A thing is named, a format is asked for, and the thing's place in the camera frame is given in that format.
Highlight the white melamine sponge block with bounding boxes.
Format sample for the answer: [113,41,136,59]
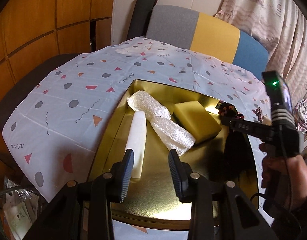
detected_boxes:
[125,111,147,179]

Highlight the colourful beaded hair tie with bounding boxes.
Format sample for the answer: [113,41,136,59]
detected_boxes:
[215,100,245,127]

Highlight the right hand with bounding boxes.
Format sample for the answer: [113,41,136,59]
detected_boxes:
[259,142,307,210]

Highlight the pile of plaid clothes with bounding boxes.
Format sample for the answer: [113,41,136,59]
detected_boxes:
[293,99,307,135]

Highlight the white glittery cloth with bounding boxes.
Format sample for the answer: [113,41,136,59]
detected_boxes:
[127,90,195,156]

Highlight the yellow sponge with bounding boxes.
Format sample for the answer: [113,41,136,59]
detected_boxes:
[173,101,222,144]

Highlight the patterned light blue tablecloth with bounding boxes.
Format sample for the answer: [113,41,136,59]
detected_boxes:
[2,36,278,240]

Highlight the plastic bags on floor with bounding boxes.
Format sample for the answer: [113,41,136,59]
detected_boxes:
[0,177,40,239]

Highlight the tricolour fabric chair back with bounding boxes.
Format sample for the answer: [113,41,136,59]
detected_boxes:
[145,5,268,80]

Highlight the beige patterned curtain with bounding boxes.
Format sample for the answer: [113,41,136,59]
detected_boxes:
[216,0,307,103]

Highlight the black foam roll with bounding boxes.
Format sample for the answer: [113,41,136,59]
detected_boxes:
[126,0,157,40]

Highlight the wooden panel wardrobe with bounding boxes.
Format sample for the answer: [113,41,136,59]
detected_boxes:
[0,0,117,170]

